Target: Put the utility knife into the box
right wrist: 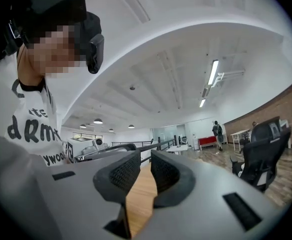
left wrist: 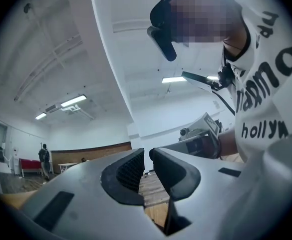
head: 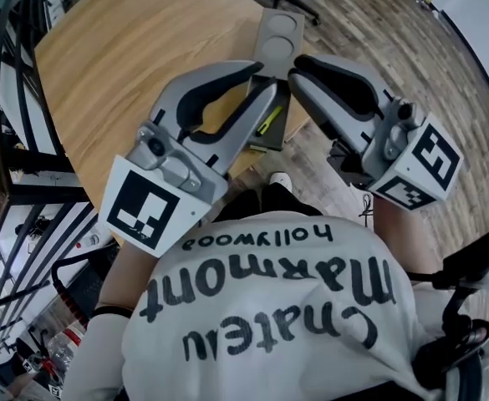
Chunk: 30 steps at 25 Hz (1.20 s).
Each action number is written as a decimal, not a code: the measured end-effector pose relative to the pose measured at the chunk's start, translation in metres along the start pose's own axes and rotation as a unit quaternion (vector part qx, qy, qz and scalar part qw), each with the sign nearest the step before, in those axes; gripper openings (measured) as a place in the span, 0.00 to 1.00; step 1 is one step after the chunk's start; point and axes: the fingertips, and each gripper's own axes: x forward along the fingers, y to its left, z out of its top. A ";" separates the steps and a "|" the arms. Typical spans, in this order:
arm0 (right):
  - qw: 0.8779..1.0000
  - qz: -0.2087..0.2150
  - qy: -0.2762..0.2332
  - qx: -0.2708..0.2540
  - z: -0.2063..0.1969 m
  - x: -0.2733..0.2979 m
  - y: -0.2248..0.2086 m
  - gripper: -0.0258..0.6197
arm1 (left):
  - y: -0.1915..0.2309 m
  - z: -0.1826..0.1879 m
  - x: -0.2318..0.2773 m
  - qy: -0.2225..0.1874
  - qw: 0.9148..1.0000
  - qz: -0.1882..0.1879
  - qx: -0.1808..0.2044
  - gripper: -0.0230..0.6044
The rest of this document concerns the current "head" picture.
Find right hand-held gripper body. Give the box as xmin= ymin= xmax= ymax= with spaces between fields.
xmin=330 ymin=96 xmax=466 ymax=213

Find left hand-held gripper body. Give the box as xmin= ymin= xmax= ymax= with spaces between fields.
xmin=97 ymin=123 xmax=230 ymax=259

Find grey drawer organizer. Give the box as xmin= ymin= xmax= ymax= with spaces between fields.
xmin=243 ymin=8 xmax=306 ymax=153

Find person's right forearm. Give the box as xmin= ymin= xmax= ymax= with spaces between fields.
xmin=371 ymin=194 xmax=448 ymax=277

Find person's left forearm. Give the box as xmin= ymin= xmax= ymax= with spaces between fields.
xmin=95 ymin=240 xmax=164 ymax=315

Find person's white shoe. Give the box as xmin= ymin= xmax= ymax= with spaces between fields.
xmin=268 ymin=171 xmax=293 ymax=191

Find wooden table with white legs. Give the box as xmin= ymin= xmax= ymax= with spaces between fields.
xmin=33 ymin=0 xmax=314 ymax=215

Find person's black trousers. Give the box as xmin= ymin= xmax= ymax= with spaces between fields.
xmin=218 ymin=184 xmax=324 ymax=225

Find red black striped bar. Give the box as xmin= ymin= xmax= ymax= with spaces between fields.
xmin=53 ymin=280 xmax=89 ymax=329

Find clear plastic bottle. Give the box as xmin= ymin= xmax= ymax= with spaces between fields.
xmin=45 ymin=322 xmax=89 ymax=365

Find white printed shirt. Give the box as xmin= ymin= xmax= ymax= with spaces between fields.
xmin=66 ymin=211 xmax=489 ymax=401

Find black neck mount rig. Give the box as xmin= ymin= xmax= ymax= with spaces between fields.
xmin=406 ymin=227 xmax=489 ymax=392

